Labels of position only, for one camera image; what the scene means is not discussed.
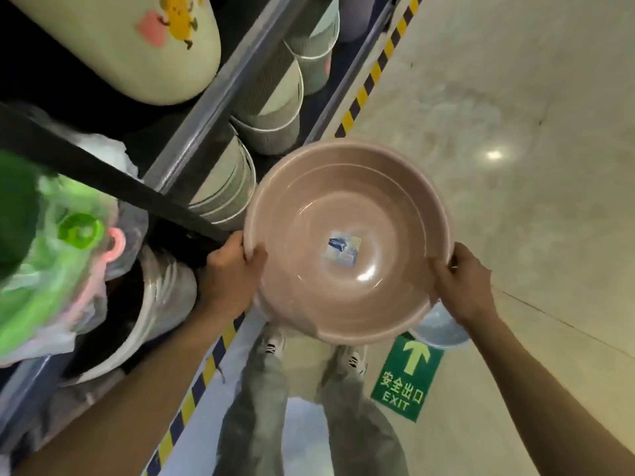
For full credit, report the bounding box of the person's right hand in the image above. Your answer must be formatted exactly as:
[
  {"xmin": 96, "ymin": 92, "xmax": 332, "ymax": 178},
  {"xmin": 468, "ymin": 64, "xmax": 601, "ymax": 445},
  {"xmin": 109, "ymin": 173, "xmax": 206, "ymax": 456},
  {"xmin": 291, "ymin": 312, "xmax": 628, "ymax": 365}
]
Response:
[{"xmin": 428, "ymin": 242, "xmax": 499, "ymax": 329}]

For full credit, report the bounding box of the person's left hand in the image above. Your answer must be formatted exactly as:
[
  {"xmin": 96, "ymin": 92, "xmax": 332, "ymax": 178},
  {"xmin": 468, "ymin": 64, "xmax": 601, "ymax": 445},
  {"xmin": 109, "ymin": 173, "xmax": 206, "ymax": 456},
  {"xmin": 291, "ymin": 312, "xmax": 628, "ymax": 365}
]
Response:
[{"xmin": 197, "ymin": 231, "xmax": 269, "ymax": 321}]

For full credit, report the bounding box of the pink plastic basin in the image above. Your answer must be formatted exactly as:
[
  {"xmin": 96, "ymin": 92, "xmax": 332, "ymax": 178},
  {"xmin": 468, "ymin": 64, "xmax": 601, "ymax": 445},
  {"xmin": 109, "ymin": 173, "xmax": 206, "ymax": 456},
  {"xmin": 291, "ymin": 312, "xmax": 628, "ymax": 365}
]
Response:
[{"xmin": 242, "ymin": 139, "xmax": 454, "ymax": 346}]

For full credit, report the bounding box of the person's left forearm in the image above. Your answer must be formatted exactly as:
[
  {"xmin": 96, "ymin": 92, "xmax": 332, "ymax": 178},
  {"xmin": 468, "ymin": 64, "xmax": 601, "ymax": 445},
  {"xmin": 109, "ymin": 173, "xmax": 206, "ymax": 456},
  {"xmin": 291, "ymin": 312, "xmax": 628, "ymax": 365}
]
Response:
[{"xmin": 12, "ymin": 304, "xmax": 251, "ymax": 476}]

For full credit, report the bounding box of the person's right forearm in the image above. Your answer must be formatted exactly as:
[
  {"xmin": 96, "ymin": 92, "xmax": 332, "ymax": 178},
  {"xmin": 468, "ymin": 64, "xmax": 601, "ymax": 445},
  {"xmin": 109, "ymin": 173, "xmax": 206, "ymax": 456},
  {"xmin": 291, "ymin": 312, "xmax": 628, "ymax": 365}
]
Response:
[{"xmin": 466, "ymin": 308, "xmax": 635, "ymax": 476}]

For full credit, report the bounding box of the grey-blue plastic basin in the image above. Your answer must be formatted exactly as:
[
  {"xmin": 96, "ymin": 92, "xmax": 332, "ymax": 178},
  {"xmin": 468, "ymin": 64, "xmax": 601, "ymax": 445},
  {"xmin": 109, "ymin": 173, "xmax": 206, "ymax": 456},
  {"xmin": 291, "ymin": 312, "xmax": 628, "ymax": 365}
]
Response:
[{"xmin": 408, "ymin": 301, "xmax": 471, "ymax": 350}]

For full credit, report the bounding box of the person's left shoe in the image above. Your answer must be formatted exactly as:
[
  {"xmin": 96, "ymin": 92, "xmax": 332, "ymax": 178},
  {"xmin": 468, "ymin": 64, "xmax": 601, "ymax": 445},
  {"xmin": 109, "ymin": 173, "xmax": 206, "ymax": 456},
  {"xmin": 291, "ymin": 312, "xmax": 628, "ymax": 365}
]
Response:
[{"xmin": 260, "ymin": 324, "xmax": 287, "ymax": 361}]

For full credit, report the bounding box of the person's shoe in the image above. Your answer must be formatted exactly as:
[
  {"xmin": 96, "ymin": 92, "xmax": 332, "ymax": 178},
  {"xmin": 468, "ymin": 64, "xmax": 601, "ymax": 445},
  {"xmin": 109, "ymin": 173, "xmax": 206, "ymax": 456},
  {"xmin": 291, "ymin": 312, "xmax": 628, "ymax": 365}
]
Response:
[
  {"xmin": 336, "ymin": 344, "xmax": 369, "ymax": 377},
  {"xmin": 260, "ymin": 324, "xmax": 287, "ymax": 361}
]

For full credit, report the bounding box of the white plastic bucket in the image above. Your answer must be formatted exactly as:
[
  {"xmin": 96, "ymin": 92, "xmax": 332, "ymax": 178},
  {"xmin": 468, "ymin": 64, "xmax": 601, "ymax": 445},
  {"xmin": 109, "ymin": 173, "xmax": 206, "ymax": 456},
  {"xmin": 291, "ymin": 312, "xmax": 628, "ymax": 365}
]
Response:
[{"xmin": 63, "ymin": 244, "xmax": 198, "ymax": 385}]

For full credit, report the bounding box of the green exit floor sign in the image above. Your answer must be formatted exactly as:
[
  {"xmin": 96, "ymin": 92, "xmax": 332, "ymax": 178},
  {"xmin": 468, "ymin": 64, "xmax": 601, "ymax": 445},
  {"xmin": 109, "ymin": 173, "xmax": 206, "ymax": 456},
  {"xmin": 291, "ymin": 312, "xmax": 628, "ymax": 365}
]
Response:
[{"xmin": 370, "ymin": 332, "xmax": 445, "ymax": 423}]

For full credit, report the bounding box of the person's right shoe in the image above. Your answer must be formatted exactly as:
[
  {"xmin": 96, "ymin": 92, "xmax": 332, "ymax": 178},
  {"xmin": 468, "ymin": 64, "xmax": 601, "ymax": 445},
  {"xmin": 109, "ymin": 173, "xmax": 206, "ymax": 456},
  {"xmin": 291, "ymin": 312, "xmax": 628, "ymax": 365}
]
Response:
[{"xmin": 336, "ymin": 344, "xmax": 369, "ymax": 377}]

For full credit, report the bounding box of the pink plastic hook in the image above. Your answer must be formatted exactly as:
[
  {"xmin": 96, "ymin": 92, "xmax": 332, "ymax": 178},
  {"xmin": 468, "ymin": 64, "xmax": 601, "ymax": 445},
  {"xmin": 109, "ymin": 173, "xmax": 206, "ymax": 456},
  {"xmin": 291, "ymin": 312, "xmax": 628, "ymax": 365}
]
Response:
[{"xmin": 104, "ymin": 227, "xmax": 128, "ymax": 265}]

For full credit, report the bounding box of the person's left leg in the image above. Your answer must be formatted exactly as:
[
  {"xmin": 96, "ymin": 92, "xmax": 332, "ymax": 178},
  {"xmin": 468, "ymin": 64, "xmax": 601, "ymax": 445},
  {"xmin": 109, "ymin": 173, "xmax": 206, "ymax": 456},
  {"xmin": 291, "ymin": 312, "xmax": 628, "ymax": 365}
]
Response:
[{"xmin": 212, "ymin": 337, "xmax": 289, "ymax": 476}]

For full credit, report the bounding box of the person's leg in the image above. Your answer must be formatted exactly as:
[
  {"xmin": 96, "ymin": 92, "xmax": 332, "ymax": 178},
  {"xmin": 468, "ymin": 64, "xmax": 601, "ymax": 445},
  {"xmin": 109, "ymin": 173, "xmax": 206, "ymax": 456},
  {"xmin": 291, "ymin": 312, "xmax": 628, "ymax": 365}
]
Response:
[
  {"xmin": 212, "ymin": 337, "xmax": 289, "ymax": 476},
  {"xmin": 319, "ymin": 361, "xmax": 410, "ymax": 476}
]

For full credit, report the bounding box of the grey metal shelf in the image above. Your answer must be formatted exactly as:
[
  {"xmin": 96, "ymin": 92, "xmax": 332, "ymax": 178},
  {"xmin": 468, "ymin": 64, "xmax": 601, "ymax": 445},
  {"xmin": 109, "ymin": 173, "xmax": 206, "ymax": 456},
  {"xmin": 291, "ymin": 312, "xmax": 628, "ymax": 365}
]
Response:
[{"xmin": 0, "ymin": 0, "xmax": 400, "ymax": 437}]

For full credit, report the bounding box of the person's right leg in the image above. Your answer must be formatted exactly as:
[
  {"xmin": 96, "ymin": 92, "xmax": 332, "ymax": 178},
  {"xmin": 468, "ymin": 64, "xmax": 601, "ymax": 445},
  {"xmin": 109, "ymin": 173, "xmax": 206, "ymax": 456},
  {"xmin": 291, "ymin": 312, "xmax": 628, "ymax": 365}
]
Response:
[{"xmin": 319, "ymin": 361, "xmax": 410, "ymax": 476}]

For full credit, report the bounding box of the black shelf bar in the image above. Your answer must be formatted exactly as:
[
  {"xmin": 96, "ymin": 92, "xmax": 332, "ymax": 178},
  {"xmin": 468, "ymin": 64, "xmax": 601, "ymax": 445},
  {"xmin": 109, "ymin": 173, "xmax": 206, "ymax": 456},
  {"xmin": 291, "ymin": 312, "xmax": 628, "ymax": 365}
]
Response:
[{"xmin": 0, "ymin": 101, "xmax": 230, "ymax": 244}]

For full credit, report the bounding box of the green plastic-wrapped basin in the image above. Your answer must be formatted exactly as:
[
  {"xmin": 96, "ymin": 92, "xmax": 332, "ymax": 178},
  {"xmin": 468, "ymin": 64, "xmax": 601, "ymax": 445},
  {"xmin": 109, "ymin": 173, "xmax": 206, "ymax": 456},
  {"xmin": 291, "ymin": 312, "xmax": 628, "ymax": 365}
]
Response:
[{"xmin": 0, "ymin": 150, "xmax": 121, "ymax": 360}]

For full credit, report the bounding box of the cream tub with duck print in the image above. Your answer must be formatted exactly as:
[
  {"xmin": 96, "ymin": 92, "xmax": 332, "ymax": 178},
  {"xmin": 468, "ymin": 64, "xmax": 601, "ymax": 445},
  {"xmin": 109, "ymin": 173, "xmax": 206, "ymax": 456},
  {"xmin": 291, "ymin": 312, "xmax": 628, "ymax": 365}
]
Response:
[{"xmin": 4, "ymin": 0, "xmax": 222, "ymax": 106}]

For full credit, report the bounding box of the purple plastic container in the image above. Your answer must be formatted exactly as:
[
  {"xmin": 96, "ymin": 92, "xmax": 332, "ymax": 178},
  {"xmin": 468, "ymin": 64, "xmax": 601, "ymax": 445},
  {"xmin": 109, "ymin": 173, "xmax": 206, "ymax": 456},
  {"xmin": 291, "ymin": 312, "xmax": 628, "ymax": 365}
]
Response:
[{"xmin": 337, "ymin": 0, "xmax": 379, "ymax": 43}]

